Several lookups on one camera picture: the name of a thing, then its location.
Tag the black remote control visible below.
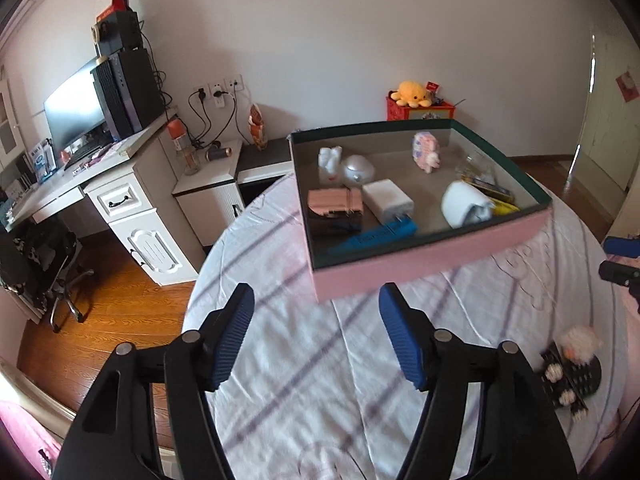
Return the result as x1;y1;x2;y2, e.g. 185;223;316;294
547;342;602;403

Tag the yellow highlighter marker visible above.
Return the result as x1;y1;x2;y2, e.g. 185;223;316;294
490;198;520;217

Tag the blue gold rectangular case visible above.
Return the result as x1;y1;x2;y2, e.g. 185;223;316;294
461;176;515;205

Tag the white cup-shaped device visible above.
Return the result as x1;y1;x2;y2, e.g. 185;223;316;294
440;180;495;229

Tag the clear glass bottle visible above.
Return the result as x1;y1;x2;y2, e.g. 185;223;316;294
457;151;496;184

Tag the pink block figure toy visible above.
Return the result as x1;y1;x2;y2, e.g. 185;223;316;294
412;131;440;174

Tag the blue object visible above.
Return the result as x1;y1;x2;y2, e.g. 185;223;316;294
328;217;418;256

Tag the white charger adapter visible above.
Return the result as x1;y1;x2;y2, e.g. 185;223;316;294
361;179;414;224

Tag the white round case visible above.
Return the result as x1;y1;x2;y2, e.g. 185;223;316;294
342;155;375;188

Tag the white rabbit figurine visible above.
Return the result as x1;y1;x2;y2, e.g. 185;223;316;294
318;146;343;184

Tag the black white flower hair clip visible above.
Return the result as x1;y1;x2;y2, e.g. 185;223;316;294
538;344;588;422

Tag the black office chair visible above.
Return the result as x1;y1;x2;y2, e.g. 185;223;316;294
1;219;94;333

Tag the striped white bedsheet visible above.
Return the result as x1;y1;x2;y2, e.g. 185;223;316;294
182;171;632;480

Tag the red toy box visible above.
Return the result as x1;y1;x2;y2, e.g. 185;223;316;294
386;96;456;122

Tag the pink storage box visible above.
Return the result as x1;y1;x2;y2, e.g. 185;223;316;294
290;119;551;301

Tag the orange octopus plush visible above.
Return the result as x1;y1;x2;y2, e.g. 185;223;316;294
390;80;432;108

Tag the white desk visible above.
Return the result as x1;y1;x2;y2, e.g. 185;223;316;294
9;107;205;286

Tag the orange cap bottle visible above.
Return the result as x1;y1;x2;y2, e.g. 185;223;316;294
167;118;200;176

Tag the computer monitor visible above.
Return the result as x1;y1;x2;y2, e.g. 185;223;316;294
44;60;104;156

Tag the orange snack bag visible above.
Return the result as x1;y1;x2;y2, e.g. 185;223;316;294
248;103;268;151

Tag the black computer tower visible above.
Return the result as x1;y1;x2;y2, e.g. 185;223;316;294
90;48;165;142

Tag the black speaker box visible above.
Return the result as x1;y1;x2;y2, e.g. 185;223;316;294
91;11;143;56

